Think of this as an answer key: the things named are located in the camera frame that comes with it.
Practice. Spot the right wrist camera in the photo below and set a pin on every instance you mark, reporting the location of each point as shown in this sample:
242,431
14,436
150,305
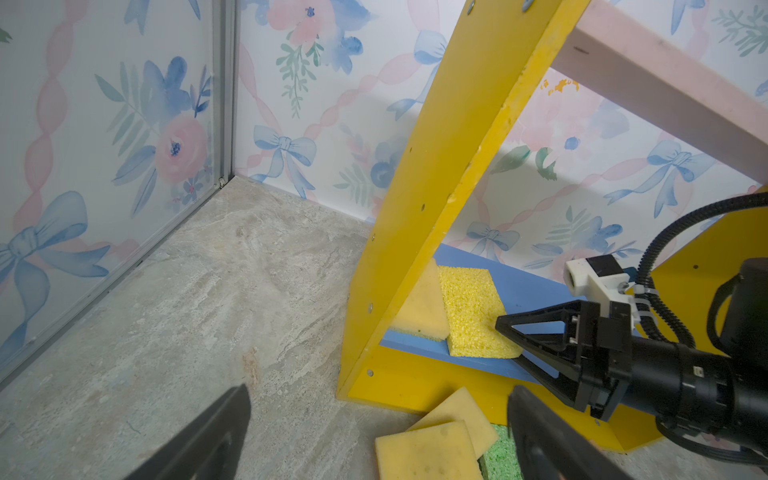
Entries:
601,280

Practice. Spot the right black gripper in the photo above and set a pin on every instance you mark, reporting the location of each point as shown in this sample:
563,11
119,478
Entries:
603,352

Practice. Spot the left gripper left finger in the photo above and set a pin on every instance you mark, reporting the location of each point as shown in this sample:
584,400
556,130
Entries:
209,447

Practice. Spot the pale yellow sponge orange back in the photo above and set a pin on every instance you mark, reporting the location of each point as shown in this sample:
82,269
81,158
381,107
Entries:
461,406

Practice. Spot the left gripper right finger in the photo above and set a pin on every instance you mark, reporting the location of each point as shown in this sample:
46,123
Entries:
548,448

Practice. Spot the yellow shelf pink blue boards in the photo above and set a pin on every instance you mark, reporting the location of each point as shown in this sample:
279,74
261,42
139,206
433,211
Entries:
496,58

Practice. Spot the bright yellow sponge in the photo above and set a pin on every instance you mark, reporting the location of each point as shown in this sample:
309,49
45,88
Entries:
472,305

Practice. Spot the light green sponge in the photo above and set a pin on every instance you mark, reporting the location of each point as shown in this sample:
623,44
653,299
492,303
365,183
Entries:
500,461

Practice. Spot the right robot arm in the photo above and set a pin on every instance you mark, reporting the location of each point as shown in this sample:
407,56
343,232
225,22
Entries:
713,404

